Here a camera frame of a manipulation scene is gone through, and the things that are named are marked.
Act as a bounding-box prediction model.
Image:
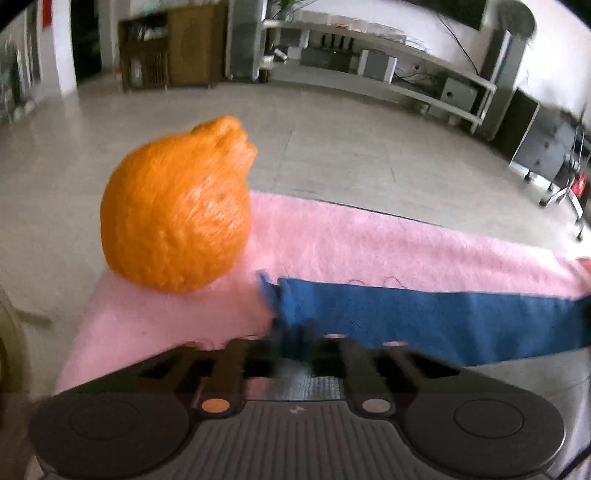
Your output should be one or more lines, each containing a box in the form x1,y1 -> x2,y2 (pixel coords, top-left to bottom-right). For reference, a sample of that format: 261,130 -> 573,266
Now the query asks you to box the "bumpy orange citrus fruit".
100,115 -> 258,294

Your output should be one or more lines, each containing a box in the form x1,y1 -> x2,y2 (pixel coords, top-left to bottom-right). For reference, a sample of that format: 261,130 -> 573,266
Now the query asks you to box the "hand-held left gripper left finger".
55,323 -> 296,416

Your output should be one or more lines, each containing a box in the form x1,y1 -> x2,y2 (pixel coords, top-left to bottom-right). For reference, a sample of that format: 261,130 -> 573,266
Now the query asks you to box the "long metal shelf unit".
261,18 -> 497,134

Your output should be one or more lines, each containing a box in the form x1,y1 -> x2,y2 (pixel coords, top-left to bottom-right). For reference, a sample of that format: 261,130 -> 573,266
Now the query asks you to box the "tall grey metal cabinet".
225,0 -> 269,84

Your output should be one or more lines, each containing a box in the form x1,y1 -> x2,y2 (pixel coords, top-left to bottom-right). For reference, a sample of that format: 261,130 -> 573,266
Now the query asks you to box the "black wall television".
402,0 -> 489,29

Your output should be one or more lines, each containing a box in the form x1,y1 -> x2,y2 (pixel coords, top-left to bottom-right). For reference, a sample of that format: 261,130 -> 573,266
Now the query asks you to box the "green potted plant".
270,0 -> 305,21

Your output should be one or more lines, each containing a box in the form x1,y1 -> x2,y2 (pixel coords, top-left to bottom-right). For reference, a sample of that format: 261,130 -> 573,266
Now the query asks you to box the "tall grey column appliance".
478,0 -> 536,139

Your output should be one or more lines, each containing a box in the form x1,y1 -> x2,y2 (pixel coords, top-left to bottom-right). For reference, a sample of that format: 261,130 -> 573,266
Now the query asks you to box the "pink printed blanket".
53,191 -> 591,476

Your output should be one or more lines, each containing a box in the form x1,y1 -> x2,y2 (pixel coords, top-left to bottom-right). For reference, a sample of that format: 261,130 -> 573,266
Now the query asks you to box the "dark blue garment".
256,270 -> 591,367

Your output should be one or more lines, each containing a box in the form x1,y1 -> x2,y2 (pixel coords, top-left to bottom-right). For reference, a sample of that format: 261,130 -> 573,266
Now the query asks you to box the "dark drawer cabinet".
508,88 -> 578,181

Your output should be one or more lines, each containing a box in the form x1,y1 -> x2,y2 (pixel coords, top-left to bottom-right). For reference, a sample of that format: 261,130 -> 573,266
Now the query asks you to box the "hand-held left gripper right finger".
298,332 -> 522,416

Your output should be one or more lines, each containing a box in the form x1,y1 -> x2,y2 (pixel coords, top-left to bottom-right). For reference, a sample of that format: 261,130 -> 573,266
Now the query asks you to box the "grey speaker box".
438,76 -> 478,112
358,48 -> 398,84

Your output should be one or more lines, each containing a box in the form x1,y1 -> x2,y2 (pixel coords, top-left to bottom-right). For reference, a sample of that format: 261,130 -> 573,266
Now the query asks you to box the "office chair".
540,115 -> 591,241

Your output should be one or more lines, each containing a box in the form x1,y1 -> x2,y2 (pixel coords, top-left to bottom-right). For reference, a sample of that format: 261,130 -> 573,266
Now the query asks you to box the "brown wooden cabinet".
117,4 -> 229,90

